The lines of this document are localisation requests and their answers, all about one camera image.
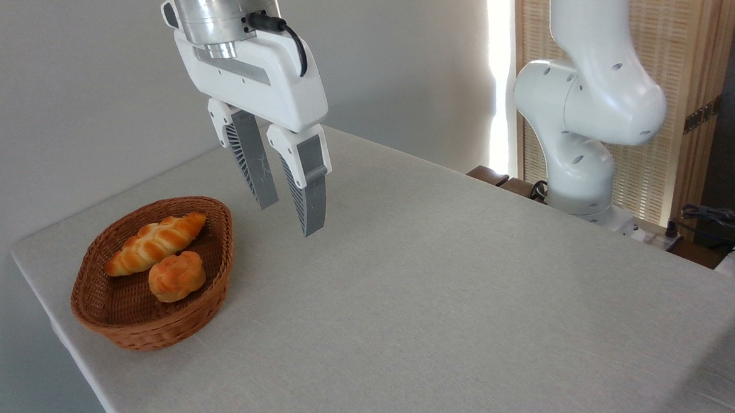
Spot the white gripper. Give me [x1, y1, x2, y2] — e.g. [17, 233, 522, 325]
[160, 0, 337, 245]

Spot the round bread roll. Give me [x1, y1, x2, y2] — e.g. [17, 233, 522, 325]
[146, 250, 208, 304]

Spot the long braided bread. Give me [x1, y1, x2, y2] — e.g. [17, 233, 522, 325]
[101, 211, 210, 278]

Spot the grey fabric tablecloth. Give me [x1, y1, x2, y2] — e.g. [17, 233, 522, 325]
[4, 104, 735, 413]

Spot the brown wicker basket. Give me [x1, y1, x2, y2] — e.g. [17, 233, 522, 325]
[65, 194, 240, 355]

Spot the wooden rattan folding screen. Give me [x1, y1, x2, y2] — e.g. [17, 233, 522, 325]
[511, 0, 735, 249]

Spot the brass screen hinge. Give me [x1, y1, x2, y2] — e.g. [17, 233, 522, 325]
[681, 96, 725, 135]

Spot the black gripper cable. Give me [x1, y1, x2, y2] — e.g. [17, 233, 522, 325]
[247, 9, 309, 80]

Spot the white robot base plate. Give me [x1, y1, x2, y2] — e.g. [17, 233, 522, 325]
[585, 201, 685, 255]

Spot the black cable bundle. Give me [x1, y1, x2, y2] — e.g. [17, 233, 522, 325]
[678, 195, 735, 260]

